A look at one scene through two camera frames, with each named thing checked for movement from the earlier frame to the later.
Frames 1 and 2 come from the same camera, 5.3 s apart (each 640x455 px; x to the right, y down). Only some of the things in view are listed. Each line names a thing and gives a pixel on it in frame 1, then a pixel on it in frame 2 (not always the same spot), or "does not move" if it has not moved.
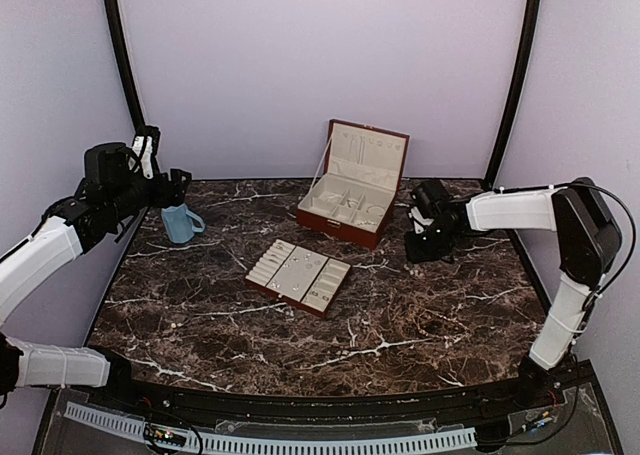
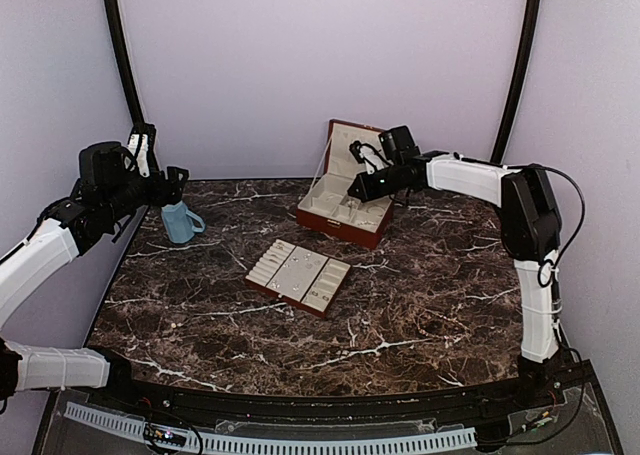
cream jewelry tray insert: x=302 y=277 does not move
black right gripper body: x=433 y=247 to x=378 y=190
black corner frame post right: x=535 y=2 does not move
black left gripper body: x=126 y=200 does not move
